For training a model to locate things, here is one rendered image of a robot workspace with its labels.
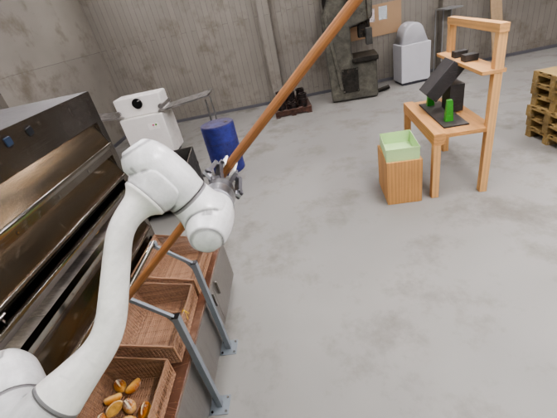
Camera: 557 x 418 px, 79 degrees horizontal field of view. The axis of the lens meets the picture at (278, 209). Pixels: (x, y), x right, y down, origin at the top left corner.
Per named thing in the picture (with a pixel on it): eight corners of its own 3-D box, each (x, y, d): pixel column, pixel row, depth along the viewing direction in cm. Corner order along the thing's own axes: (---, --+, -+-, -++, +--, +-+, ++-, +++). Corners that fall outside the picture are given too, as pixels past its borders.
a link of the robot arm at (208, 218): (244, 208, 87) (209, 172, 82) (239, 244, 74) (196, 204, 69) (215, 230, 91) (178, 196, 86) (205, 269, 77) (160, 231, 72)
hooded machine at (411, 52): (422, 75, 913) (423, 17, 842) (431, 80, 858) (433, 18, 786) (392, 81, 921) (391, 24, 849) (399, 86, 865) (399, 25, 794)
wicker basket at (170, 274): (142, 303, 269) (128, 277, 255) (164, 257, 317) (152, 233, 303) (201, 294, 263) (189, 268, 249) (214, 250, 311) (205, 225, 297)
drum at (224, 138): (211, 178, 599) (196, 131, 554) (217, 165, 650) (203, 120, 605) (243, 173, 592) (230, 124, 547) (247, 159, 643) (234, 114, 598)
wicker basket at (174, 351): (110, 373, 217) (89, 346, 203) (140, 306, 266) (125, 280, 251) (182, 363, 213) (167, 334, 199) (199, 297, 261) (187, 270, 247)
